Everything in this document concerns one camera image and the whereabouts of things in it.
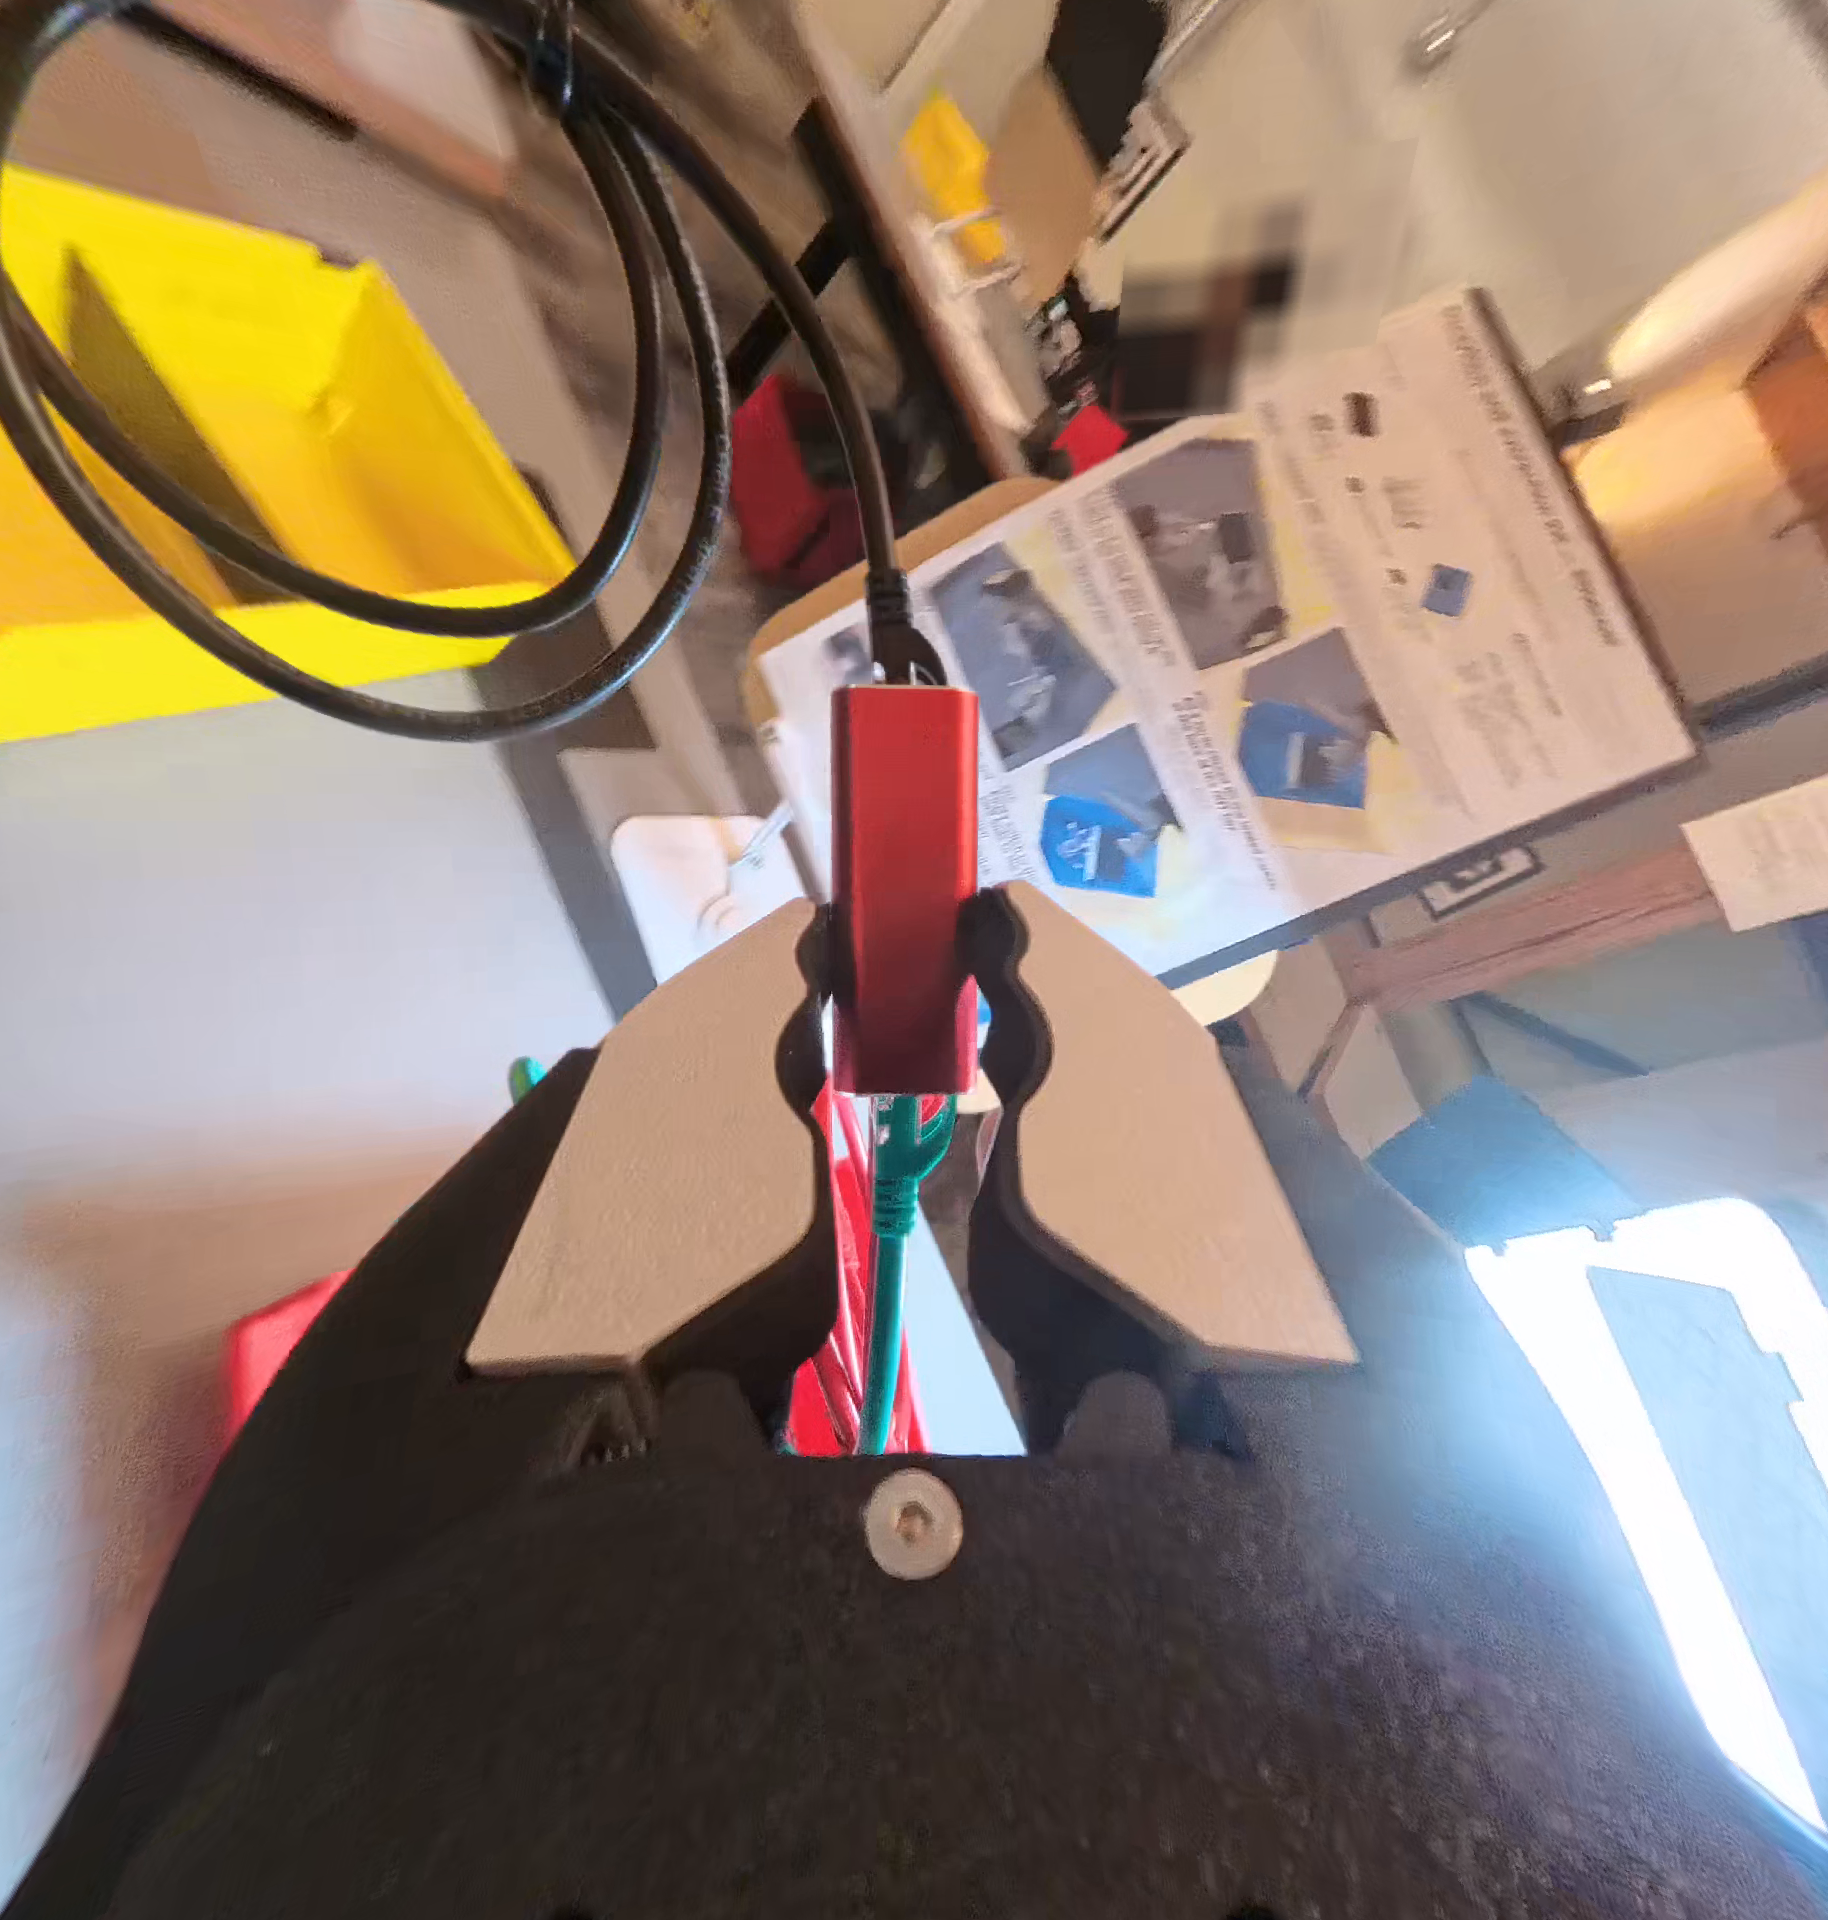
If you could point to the yellow storage bin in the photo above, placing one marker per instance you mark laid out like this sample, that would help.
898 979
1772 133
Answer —
376 406

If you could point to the red ethernet coupler box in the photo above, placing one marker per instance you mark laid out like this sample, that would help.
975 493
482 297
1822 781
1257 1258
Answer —
906 868

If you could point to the red storage bin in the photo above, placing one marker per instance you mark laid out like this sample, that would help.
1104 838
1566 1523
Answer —
821 1346

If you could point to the paper note sheet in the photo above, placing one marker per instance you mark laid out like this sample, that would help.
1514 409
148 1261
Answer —
1785 847

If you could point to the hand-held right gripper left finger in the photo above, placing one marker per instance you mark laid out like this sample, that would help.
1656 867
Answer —
659 1184

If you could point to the long wooden workbench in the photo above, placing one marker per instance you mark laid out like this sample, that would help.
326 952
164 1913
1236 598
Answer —
912 299

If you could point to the small yellow bin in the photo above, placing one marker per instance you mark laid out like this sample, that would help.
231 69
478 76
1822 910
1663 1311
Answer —
954 170

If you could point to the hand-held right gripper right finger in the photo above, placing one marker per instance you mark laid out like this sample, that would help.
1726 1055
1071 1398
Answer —
1154 1184

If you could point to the printed instruction sheet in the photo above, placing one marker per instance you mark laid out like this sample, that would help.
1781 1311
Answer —
1380 600

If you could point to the printed marker tag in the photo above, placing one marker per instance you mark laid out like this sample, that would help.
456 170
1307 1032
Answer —
1477 885

